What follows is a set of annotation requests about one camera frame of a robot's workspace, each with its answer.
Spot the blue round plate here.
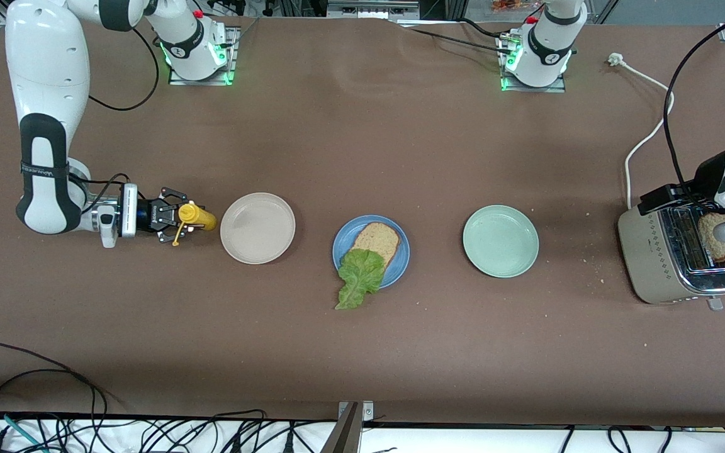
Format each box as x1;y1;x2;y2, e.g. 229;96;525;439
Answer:
332;215;411;290

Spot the black base supply cable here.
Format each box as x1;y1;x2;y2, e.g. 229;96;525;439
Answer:
400;18;505;55

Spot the grey metal rack part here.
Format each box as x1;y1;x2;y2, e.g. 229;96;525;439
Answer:
327;0;421;20

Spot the beige round plate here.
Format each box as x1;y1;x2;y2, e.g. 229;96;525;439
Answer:
220;192;296;265

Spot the brown toast bread slice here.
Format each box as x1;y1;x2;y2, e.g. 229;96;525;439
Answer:
697;213;725;264
353;221;401;268

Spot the pale green round plate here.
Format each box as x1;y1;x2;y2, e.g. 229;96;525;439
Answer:
462;204;540;279

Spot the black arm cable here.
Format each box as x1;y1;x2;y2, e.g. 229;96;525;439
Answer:
68;22;160;216
662;0;725;193

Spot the teal cable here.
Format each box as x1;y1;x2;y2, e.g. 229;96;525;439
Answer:
0;409;45;453

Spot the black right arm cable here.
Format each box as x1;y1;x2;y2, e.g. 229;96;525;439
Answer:
68;22;160;216

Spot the beige and chrome toaster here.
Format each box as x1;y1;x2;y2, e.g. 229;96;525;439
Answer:
617;187;725;311

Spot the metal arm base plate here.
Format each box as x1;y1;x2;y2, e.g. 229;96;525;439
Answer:
167;25;240;87
500;28;568;94

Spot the white toaster power cord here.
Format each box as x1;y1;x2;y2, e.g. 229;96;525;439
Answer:
608;53;676;211

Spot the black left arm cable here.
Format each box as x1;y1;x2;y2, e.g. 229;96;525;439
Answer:
662;0;725;193

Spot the yellow mustard squeeze bottle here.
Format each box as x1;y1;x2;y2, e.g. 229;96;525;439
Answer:
169;201;218;246

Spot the tangled black floor cable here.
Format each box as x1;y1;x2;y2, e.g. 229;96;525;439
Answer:
108;409;338;453

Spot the grey metal table bracket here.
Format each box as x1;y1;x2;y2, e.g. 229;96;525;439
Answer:
322;401;374;453

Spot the green lettuce leaf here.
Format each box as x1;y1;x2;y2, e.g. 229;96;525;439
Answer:
335;248;386;310

